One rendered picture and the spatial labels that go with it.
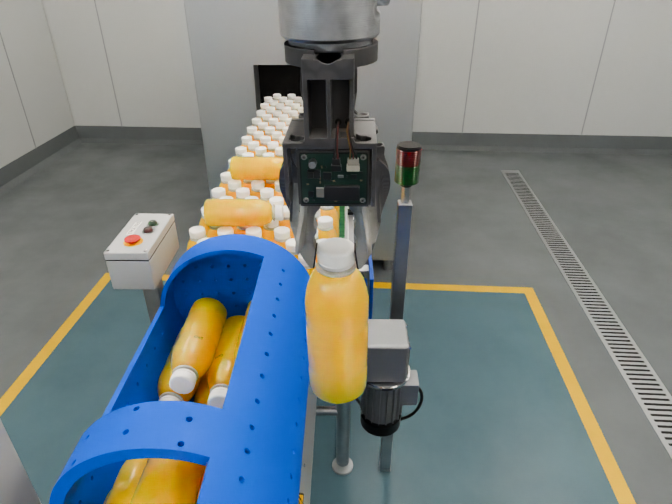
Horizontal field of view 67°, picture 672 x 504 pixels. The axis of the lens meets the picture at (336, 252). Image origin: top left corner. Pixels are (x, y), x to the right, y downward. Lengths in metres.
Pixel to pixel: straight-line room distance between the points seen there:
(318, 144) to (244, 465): 0.36
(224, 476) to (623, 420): 2.11
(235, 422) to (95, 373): 2.06
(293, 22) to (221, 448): 0.43
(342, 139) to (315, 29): 0.08
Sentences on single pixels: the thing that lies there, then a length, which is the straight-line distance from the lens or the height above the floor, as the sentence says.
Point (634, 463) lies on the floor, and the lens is 2.38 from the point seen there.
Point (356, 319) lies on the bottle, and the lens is 0.52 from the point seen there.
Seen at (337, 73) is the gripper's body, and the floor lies 1.60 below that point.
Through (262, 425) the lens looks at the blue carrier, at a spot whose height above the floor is 1.19.
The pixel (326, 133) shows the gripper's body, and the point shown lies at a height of 1.56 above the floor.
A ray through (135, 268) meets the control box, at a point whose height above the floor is 1.06.
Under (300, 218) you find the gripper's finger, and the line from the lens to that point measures 0.45.
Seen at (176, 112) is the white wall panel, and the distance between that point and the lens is 5.50.
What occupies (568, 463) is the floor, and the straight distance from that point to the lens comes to 2.27.
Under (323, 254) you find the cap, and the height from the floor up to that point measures 1.42.
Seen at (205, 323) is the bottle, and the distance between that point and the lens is 0.90.
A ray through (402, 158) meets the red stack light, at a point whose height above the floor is 1.23.
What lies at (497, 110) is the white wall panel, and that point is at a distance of 5.29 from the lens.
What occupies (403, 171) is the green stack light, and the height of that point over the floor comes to 1.20.
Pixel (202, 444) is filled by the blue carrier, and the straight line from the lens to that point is 0.59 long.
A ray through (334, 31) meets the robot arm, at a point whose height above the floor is 1.63.
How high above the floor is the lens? 1.67
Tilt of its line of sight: 31 degrees down
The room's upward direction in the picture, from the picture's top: straight up
